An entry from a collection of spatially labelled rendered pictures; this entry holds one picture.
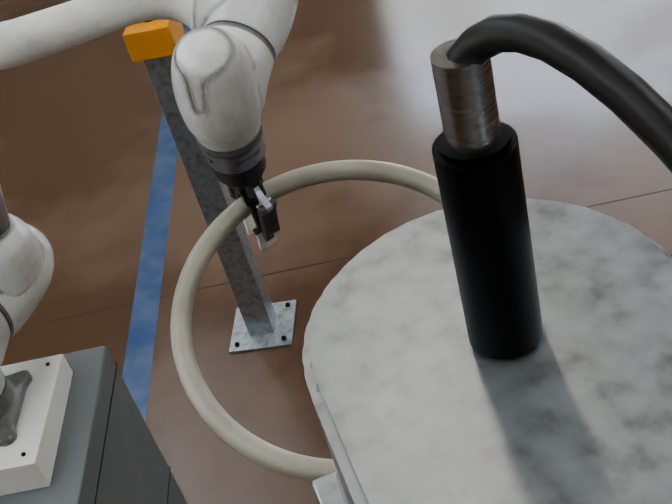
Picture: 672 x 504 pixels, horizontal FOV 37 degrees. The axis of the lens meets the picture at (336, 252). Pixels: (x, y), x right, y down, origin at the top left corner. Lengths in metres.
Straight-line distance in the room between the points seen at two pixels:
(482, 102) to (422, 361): 0.16
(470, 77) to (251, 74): 0.83
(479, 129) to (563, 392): 0.15
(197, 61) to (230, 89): 0.05
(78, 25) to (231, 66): 0.27
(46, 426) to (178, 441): 1.10
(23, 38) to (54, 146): 3.16
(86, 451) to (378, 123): 2.37
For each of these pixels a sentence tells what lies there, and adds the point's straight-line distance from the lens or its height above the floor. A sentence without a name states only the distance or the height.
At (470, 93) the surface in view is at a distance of 0.44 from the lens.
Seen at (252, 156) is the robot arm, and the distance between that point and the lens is 1.34.
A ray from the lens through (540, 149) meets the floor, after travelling 3.65.
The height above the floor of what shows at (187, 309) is 1.21.
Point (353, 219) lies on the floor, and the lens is 3.49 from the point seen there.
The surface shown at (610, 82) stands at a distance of 0.39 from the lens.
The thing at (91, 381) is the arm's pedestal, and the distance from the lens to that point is 2.02.
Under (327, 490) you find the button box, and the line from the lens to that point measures 0.74.
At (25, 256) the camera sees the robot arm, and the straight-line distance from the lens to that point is 1.91.
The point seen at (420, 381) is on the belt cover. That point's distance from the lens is 0.54.
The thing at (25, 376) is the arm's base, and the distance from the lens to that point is 1.99.
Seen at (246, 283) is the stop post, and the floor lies 0.22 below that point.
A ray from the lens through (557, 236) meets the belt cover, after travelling 0.61.
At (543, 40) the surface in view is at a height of 1.89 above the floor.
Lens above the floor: 2.09
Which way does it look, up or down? 38 degrees down
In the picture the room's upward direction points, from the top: 16 degrees counter-clockwise
